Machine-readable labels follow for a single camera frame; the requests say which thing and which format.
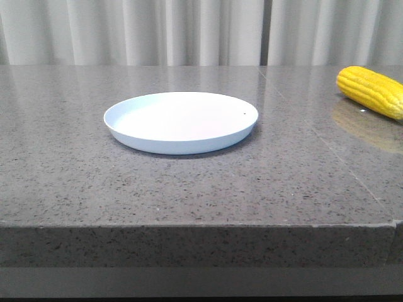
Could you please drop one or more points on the yellow corn cob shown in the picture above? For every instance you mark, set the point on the yellow corn cob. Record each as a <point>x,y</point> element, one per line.
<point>374,91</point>

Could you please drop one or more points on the light blue round plate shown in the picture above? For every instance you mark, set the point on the light blue round plate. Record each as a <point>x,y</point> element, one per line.
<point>181,123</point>

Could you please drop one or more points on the grey pleated curtain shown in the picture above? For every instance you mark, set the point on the grey pleated curtain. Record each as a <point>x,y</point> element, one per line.
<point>201,33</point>

